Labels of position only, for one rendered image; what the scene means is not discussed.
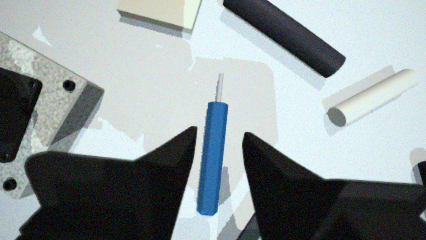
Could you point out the blue stylus with grey tip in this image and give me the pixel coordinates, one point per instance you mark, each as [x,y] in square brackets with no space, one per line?
[212,157]

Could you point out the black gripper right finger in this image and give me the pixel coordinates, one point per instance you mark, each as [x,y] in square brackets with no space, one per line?
[293,203]

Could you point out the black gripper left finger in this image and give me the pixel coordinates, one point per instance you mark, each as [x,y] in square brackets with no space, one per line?
[152,186]

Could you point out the black cylinder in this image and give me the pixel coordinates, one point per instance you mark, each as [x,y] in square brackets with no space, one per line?
[422,168]
[289,33]

